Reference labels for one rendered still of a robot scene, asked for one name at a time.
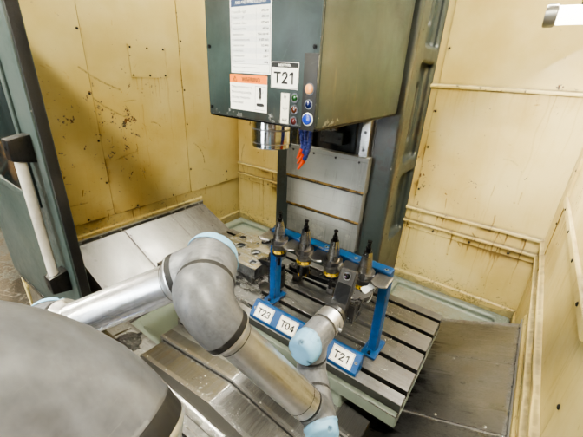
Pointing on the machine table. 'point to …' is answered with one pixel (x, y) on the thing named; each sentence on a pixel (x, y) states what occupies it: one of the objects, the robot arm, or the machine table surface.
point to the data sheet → (251, 35)
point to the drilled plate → (251, 254)
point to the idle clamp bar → (313, 277)
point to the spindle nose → (271, 136)
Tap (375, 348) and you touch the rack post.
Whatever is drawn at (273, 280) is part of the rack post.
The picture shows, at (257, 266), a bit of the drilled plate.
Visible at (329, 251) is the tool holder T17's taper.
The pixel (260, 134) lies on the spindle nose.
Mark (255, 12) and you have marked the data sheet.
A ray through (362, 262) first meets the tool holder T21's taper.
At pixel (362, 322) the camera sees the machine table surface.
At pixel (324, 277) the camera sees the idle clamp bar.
